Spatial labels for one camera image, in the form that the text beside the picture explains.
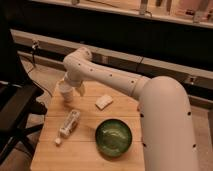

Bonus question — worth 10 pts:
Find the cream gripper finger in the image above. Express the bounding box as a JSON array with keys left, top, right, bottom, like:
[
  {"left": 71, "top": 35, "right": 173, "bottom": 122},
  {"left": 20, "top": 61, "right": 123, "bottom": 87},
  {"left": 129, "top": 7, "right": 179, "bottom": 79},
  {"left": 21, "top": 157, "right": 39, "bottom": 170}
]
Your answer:
[{"left": 75, "top": 85, "right": 85, "bottom": 96}]

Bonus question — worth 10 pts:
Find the white ceramic cup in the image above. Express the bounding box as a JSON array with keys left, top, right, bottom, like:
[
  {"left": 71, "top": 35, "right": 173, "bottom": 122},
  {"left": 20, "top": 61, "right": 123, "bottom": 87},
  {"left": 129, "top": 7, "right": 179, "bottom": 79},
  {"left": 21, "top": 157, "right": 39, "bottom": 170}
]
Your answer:
[{"left": 58, "top": 81, "right": 73, "bottom": 102}]

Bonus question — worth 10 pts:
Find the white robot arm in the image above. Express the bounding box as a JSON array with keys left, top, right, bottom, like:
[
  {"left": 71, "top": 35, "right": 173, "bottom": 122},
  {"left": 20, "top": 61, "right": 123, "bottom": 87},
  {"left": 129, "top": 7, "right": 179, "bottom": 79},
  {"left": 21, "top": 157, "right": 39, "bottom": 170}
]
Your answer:
[{"left": 63, "top": 47, "right": 199, "bottom": 171}]

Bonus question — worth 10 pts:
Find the green ceramic bowl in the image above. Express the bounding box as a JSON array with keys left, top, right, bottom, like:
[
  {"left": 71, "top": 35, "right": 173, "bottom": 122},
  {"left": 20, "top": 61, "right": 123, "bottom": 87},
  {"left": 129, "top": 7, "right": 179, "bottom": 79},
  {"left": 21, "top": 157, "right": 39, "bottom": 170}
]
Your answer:
[{"left": 95, "top": 119, "right": 132, "bottom": 158}]

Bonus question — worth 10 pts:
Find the white sponge block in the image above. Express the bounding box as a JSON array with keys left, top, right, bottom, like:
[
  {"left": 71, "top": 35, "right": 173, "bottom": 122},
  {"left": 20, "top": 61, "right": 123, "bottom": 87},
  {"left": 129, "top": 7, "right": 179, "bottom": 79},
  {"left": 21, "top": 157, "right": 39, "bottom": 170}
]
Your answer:
[{"left": 95, "top": 94, "right": 113, "bottom": 110}]

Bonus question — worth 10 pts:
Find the white tube bottle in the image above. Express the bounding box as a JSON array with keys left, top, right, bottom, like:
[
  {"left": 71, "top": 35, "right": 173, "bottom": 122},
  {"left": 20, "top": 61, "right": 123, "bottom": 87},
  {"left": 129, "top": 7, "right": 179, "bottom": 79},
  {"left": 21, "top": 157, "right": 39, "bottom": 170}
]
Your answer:
[{"left": 59, "top": 110, "right": 80, "bottom": 138}]

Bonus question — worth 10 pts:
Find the wooden table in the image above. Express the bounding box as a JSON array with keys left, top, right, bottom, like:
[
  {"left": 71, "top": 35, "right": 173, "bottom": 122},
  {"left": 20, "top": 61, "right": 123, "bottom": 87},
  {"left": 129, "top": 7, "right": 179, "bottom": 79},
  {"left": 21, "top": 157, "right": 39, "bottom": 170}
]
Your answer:
[{"left": 31, "top": 81, "right": 145, "bottom": 171}]

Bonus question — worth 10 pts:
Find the small white cap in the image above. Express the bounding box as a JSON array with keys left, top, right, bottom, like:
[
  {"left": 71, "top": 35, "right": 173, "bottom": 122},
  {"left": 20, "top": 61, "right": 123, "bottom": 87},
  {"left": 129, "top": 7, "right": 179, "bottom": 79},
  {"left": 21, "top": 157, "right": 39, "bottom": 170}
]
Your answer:
[{"left": 55, "top": 138, "right": 62, "bottom": 146}]

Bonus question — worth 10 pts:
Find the black office chair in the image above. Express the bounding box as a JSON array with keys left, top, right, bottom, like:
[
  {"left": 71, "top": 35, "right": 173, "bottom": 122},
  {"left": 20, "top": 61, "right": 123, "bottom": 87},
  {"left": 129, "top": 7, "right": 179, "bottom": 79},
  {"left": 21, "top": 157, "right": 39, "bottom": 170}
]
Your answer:
[{"left": 0, "top": 17, "right": 47, "bottom": 165}]

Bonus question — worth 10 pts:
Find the black cable on floor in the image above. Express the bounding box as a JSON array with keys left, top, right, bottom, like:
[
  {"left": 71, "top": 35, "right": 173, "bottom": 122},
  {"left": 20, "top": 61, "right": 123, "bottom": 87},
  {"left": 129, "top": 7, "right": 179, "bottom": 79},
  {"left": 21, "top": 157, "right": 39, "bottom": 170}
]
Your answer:
[{"left": 20, "top": 54, "right": 54, "bottom": 98}]

